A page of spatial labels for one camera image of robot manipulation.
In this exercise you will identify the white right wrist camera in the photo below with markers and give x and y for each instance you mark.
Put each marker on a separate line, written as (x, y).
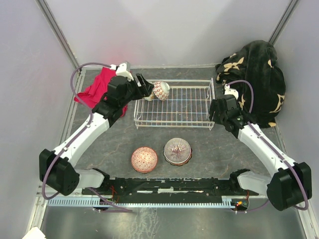
(230, 91)

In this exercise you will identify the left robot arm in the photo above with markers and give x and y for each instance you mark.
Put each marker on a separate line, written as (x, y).
(57, 167)

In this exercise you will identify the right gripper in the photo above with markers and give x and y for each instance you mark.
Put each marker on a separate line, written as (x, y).
(214, 107)

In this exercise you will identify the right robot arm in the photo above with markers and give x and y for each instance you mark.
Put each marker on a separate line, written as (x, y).
(289, 183)

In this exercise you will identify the white wire dish rack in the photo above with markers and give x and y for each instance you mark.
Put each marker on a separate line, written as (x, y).
(187, 106)

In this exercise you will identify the white paper corner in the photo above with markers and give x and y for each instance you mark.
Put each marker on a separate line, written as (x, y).
(34, 233)

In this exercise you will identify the blue triangle pattern bowl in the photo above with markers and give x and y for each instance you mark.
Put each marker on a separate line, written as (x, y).
(161, 90)

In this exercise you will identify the black floral blanket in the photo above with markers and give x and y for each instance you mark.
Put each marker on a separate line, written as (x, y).
(261, 85)

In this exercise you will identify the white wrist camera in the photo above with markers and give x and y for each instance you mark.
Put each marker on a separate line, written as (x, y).
(230, 91)
(123, 69)

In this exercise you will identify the red folded t-shirt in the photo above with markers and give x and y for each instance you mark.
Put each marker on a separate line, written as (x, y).
(93, 93)

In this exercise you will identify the floral orange green bowl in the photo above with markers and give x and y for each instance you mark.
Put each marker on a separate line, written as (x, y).
(150, 97)

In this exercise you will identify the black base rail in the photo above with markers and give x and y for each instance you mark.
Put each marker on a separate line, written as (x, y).
(143, 190)

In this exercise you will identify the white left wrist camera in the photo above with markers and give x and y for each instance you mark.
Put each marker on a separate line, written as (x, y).
(123, 69)

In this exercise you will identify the red rimmed bowl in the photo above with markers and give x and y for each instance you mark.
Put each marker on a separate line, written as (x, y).
(144, 159)

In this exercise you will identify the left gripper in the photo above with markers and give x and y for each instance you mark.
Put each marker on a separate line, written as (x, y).
(146, 89)

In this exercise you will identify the purple striped bowl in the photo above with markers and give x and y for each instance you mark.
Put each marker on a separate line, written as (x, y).
(177, 144)

